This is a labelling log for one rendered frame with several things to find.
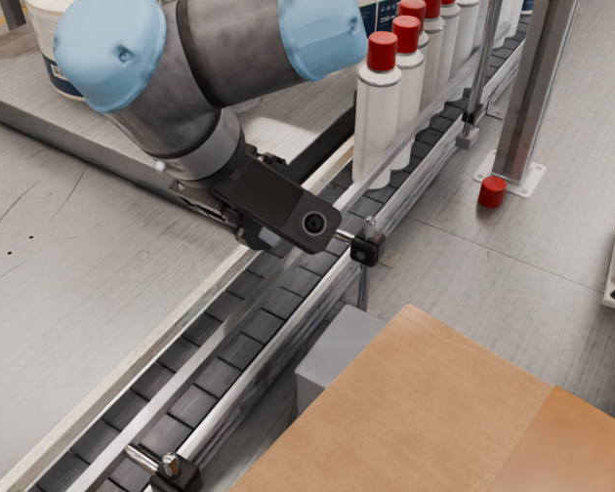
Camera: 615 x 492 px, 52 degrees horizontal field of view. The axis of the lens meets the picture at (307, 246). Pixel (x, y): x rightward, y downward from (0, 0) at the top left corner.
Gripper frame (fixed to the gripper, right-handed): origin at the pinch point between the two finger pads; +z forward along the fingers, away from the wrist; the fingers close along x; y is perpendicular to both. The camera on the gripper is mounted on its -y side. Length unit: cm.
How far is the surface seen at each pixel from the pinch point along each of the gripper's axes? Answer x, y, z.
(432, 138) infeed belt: -25.9, -2.9, 21.3
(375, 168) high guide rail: -12.0, -3.8, 3.7
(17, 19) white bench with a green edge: -51, 182, 92
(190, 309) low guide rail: 12.5, 3.9, -4.5
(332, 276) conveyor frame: 1.6, -4.6, 5.6
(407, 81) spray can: -24.0, -2.1, 4.0
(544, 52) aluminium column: -36.5, -14.4, 9.8
